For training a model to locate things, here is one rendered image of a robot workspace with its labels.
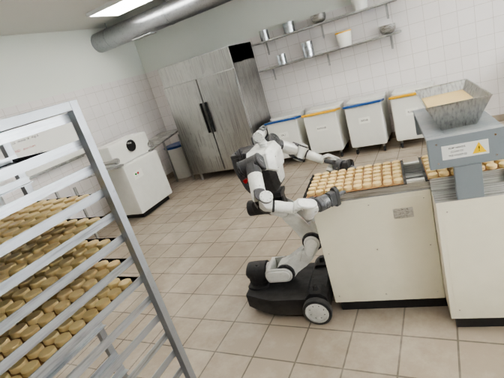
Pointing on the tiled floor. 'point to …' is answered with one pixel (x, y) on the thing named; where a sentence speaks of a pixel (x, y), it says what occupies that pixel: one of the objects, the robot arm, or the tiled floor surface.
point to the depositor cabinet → (472, 254)
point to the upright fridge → (216, 105)
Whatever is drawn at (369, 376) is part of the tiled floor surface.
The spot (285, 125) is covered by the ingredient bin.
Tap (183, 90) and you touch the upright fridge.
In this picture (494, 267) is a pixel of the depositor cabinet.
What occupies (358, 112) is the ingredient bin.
